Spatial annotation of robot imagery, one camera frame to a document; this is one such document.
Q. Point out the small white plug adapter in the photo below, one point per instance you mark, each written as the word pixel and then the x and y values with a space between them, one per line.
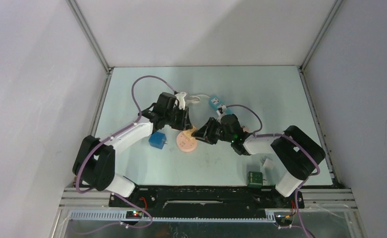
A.
pixel 267 163

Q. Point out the teal power strip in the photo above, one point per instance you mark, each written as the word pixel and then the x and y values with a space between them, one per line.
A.
pixel 214 102

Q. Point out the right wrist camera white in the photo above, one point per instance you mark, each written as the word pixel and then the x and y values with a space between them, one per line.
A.
pixel 221 109

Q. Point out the pink round power socket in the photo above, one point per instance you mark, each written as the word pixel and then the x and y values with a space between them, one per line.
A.
pixel 185 142

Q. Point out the yellow cube plug adapter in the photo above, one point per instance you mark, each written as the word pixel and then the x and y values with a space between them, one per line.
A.
pixel 191 132

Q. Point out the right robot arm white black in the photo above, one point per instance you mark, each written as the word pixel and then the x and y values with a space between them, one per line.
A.
pixel 298 153

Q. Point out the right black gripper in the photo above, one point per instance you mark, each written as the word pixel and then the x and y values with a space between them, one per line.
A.
pixel 205 133

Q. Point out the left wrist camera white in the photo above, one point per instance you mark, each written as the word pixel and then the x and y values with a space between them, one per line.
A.
pixel 181 100

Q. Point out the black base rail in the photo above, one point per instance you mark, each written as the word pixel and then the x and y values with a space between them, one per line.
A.
pixel 212 202

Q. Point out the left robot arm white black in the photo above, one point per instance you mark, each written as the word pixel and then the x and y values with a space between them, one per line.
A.
pixel 96 159

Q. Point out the blue cube plug adapter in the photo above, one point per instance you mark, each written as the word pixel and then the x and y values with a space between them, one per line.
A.
pixel 157 140

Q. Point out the small pink plug adapter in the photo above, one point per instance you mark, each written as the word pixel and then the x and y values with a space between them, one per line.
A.
pixel 245 129

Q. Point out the green cube plug adapter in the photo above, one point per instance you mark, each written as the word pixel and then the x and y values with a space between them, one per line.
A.
pixel 255 179

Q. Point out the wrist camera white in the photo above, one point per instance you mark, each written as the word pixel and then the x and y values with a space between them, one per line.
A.
pixel 181 100
pixel 221 109

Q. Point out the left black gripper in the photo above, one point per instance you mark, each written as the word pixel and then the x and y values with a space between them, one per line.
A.
pixel 185 123

